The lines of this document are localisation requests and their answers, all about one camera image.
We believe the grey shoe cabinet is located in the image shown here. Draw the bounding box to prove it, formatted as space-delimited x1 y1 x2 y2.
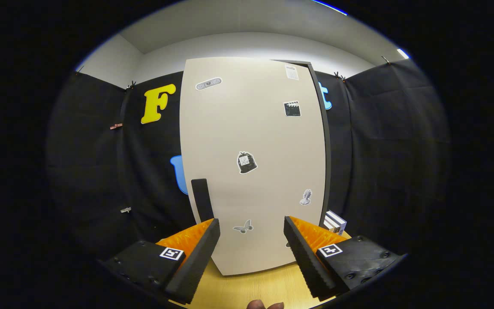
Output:
273 59 332 219

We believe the beige shoe cabinet door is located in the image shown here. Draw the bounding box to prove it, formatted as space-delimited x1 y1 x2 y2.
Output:
179 57 327 276

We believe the black backdrop cloth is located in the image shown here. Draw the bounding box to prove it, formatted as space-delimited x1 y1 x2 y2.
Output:
45 58 451 262

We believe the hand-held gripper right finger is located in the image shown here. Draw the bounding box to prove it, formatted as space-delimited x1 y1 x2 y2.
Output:
283 216 404 301

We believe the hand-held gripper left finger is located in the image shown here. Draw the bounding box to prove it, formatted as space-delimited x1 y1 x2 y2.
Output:
103 218 221 304

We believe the long ceiling light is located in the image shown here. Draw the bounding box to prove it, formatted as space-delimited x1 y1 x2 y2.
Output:
311 0 348 16

